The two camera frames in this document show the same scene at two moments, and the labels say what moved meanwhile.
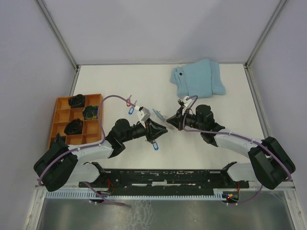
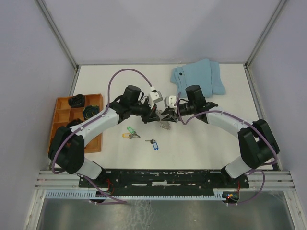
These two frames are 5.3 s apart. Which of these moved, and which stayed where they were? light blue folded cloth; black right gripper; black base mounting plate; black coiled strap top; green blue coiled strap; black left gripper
Moved: black right gripper; black left gripper
Stayed: black coiled strap top; green blue coiled strap; light blue folded cloth; black base mounting plate
